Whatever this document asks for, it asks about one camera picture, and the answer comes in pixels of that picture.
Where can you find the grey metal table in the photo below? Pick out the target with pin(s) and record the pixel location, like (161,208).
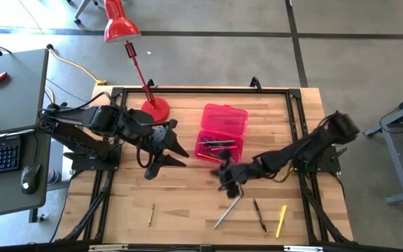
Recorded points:
(397,164)

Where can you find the grey desk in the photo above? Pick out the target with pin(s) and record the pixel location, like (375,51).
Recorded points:
(5,199)

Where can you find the black table clamp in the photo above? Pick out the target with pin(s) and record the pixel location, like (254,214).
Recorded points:
(256,83)
(150,83)

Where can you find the yellow highlighter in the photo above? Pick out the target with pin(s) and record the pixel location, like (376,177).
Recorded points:
(281,221)

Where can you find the black pen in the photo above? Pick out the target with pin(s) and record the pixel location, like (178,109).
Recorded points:
(259,215)

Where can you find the white cup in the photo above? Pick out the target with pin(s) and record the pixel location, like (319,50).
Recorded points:
(52,176)

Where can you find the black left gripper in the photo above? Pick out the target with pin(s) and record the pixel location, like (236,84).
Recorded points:
(142,129)

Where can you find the olive green crayon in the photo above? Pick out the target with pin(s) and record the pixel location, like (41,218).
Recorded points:
(151,215)

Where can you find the grey office chair base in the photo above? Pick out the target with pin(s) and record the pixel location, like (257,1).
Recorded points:
(82,8)

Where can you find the silver pen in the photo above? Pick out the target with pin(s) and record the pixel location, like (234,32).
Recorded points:
(227,213)

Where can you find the pink pen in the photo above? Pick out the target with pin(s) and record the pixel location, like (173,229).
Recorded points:
(224,148)

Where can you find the grey desk shelf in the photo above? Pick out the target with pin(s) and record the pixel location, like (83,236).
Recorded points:
(12,94)

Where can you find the orange pencil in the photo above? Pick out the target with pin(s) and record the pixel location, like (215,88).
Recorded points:
(208,157)

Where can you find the aluminium bar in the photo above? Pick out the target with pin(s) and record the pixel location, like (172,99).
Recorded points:
(108,248)
(303,248)

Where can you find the pink plastic pencil box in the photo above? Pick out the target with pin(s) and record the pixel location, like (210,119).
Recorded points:
(224,119)

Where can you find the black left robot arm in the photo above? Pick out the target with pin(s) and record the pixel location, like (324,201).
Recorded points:
(103,119)

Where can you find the purple scissors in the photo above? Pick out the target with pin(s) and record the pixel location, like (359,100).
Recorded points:
(208,139)

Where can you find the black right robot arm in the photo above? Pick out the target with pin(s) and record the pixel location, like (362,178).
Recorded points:
(310,147)

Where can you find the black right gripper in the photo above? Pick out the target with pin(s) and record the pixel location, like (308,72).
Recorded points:
(243,171)

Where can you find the red desk lamp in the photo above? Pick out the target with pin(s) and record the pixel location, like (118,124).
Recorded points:
(157,110)

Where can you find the black metal table frame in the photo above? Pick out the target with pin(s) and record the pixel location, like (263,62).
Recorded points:
(205,90)

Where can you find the black computer mouse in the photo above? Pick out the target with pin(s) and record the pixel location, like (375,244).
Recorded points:
(30,178)

